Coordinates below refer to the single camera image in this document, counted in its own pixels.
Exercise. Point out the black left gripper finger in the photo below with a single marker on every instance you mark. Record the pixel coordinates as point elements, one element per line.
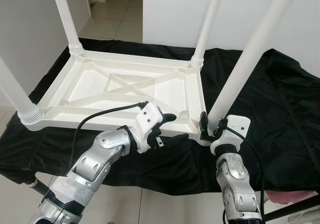
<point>167,118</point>
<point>177,139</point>

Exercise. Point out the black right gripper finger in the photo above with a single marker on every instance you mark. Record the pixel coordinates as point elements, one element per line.
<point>203,124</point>

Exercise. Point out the white plastic table leg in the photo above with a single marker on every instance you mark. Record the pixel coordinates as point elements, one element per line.
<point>250,48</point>
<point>15,91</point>
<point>207,23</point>
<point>65,13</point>

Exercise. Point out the white plastic table top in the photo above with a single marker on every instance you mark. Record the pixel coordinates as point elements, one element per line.
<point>75,78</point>

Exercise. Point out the black cloth cover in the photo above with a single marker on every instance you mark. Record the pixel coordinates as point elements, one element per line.
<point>285,124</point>

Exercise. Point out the pink cloth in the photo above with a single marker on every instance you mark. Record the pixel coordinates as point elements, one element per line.
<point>285,196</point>

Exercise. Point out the black metal stand leg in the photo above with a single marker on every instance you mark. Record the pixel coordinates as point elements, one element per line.
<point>40,186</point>
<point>295,208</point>

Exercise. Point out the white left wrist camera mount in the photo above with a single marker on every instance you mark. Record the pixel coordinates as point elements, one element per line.
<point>147,121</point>

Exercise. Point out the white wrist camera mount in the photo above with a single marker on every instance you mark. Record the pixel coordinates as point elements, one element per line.
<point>237,126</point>
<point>147,121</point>

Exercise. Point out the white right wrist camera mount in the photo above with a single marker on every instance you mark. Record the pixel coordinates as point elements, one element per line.
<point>237,126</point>

